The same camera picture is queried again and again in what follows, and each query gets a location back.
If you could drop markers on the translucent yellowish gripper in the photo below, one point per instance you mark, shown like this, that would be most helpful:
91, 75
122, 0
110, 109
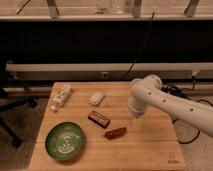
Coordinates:
137, 122

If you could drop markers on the red brown pepper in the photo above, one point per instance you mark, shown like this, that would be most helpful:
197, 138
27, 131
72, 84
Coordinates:
115, 133

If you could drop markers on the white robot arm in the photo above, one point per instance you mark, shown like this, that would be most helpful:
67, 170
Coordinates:
147, 91

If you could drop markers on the dark red rectangular box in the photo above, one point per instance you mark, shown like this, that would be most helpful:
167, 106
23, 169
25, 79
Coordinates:
99, 119

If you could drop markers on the green ceramic bowl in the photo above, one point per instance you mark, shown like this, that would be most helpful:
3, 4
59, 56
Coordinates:
64, 141

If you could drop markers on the white plastic bottle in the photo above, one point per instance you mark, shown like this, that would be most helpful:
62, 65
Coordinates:
60, 99

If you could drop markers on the grey baseboard heater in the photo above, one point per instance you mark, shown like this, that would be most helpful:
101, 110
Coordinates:
110, 71

